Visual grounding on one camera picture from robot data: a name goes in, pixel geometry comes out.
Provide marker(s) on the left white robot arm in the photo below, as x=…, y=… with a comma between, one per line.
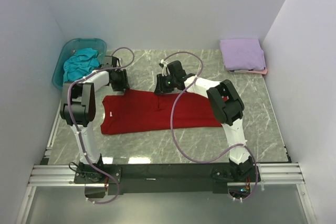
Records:
x=78, y=109

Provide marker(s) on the teal crumpled t-shirt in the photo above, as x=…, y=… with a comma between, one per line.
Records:
x=81, y=64

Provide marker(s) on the red t-shirt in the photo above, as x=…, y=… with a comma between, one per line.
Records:
x=142, y=111

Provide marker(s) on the teal plastic basket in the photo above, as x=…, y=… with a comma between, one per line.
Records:
x=68, y=51

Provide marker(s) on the folded pink t-shirt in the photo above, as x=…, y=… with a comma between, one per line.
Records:
x=262, y=72

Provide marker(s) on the black base beam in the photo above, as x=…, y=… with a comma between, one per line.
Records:
x=167, y=178

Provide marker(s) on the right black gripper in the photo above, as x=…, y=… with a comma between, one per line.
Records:
x=160, y=88

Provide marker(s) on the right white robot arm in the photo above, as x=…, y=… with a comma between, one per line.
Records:
x=227, y=108

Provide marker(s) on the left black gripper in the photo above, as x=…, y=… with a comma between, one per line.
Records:
x=125, y=83

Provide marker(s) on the folded lilac t-shirt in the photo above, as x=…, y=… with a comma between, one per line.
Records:
x=242, y=54

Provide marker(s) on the aluminium frame rail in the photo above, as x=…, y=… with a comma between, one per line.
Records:
x=44, y=175

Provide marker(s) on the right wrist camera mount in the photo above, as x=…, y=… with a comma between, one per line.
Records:
x=163, y=64

